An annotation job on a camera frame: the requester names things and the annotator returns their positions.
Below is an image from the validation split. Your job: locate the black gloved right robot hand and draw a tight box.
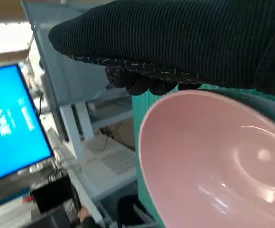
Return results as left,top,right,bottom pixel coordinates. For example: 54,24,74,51
49,0,275,98

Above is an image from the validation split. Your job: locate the pink bowl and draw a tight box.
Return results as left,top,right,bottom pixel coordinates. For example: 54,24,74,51
138,89,275,228

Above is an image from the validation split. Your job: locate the green cutting mat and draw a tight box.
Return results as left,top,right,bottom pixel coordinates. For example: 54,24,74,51
131,83,275,228

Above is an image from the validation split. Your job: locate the white perforated cabinet with casters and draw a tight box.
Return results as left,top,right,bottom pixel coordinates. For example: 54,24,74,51
20,0,138,198

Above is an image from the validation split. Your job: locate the dark seat chair with casters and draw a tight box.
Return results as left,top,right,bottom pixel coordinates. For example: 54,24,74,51
117,194,157,228

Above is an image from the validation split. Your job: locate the blue screen monitor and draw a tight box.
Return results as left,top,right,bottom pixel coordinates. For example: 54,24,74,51
0,63,54,185

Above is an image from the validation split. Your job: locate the black box device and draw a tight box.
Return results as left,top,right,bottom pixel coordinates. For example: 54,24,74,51
29,175,82,214

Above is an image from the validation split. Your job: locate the person's hand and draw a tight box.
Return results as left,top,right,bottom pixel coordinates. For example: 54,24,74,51
77,206,97,228

